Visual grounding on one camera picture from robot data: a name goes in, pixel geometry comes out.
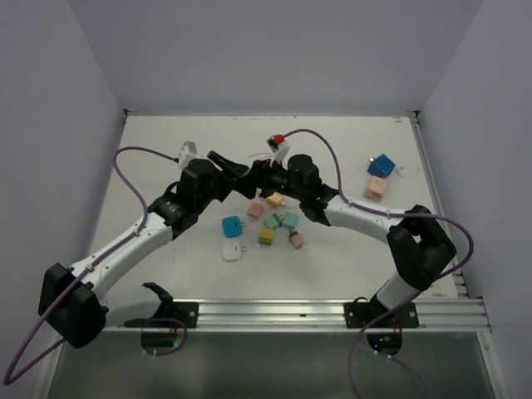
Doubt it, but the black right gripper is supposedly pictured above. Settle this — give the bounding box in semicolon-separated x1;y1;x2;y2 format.
235;155;306;201

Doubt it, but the salmon pink plug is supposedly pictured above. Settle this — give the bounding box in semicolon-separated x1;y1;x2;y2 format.
246;202;265;220

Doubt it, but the small yellow plug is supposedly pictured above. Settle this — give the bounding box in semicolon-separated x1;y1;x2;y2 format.
265;192;286;208

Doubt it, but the green plug adapter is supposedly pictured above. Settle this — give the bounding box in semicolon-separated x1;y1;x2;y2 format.
264;214;283;230

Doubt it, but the bright blue plug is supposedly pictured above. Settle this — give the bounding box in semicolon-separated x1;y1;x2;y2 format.
221;215;246;239

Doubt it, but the light teal plug adapter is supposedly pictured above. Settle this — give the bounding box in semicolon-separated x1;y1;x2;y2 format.
283;212;299;230

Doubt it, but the yellow olive plug adapter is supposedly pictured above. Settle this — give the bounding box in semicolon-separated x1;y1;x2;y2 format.
258;228;274;246

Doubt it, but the pink brown plug adapter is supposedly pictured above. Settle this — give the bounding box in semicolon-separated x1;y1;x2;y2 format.
288;231;304;250

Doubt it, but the white plug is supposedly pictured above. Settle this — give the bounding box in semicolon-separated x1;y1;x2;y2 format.
221;240;247;262

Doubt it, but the pink cube socket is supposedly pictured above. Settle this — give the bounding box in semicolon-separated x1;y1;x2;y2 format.
364;176;388;202

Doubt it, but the dark blue cube socket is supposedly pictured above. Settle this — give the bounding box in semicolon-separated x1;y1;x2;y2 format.
367;154;396;179

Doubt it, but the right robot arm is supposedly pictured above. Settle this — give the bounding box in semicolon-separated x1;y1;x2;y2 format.
235;155;456;327

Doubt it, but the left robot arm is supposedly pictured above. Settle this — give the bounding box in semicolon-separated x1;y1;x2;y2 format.
38;151;249;348

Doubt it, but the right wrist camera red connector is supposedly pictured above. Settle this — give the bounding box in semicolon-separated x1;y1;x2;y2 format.
266;135;290;166

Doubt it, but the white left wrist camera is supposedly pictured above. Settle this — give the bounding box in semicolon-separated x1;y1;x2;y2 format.
177;141;199;170

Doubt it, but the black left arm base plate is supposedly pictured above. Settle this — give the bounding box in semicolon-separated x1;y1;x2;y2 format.
123;299;200;329

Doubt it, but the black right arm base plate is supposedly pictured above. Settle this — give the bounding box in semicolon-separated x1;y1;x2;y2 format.
343;297;420;328

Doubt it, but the aluminium right side rail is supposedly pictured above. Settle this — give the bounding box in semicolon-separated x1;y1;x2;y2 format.
406;111;470;299

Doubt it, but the aluminium table front rail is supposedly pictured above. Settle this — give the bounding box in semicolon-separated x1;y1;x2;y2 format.
52;295;494;333

